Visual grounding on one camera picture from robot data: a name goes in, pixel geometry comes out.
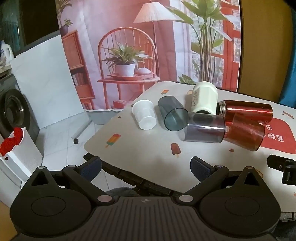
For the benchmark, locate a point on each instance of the white pole with black tip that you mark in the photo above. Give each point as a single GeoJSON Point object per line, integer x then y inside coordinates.
{"type": "Point", "coordinates": [79, 132]}

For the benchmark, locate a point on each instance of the blue curtain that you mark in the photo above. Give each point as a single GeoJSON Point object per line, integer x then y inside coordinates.
{"type": "Point", "coordinates": [289, 69]}

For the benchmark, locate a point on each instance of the red metallic bottle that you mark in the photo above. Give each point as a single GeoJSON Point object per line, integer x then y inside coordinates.
{"type": "Point", "coordinates": [247, 109]}

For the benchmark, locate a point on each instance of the grey washing machine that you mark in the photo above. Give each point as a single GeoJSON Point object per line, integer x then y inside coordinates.
{"type": "Point", "coordinates": [16, 109]}

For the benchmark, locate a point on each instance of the popsicle print tablecloth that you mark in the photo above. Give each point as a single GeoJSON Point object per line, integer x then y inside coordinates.
{"type": "Point", "coordinates": [143, 153]}

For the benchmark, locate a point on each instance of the printed room scene backdrop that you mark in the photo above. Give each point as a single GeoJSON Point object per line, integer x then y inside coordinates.
{"type": "Point", "coordinates": [161, 58]}

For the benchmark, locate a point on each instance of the red cloth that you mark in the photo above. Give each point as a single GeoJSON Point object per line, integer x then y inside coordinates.
{"type": "Point", "coordinates": [11, 141]}

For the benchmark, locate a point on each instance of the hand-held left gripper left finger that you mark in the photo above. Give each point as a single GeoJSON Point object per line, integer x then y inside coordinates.
{"type": "Point", "coordinates": [90, 168]}

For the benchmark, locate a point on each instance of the blue-grey transparent cup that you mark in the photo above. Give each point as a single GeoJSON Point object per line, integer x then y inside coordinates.
{"type": "Point", "coordinates": [170, 109]}

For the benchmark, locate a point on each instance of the cream white cup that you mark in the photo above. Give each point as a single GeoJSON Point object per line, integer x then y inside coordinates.
{"type": "Point", "coordinates": [204, 97]}

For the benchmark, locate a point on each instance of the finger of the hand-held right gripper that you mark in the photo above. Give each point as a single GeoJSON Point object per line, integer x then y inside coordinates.
{"type": "Point", "coordinates": [277, 161]}
{"type": "Point", "coordinates": [289, 176]}

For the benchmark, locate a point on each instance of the cardboard box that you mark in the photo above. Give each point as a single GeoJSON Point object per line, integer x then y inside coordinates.
{"type": "Point", "coordinates": [5, 215]}

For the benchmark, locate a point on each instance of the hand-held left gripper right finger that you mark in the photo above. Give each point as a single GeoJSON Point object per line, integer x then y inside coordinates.
{"type": "Point", "coordinates": [200, 169]}

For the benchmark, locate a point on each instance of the white detergent bottle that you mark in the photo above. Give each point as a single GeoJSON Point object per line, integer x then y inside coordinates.
{"type": "Point", "coordinates": [5, 51]}

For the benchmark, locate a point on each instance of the red transparent cup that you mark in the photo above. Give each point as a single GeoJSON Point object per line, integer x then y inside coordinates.
{"type": "Point", "coordinates": [245, 135]}

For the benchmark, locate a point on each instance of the white plastic cup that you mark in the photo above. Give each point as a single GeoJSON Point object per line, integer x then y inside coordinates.
{"type": "Point", "coordinates": [143, 115]}

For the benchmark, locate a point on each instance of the white bin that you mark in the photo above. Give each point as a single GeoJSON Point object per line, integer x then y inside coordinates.
{"type": "Point", "coordinates": [25, 157]}

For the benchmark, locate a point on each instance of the white board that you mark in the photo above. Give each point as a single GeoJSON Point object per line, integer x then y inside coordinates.
{"type": "Point", "coordinates": [46, 81]}

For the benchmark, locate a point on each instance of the grey transparent cup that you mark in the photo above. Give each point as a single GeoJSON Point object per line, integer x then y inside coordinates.
{"type": "Point", "coordinates": [203, 131]}

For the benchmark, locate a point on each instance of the black table frame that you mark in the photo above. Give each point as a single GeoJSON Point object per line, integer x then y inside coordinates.
{"type": "Point", "coordinates": [129, 177]}

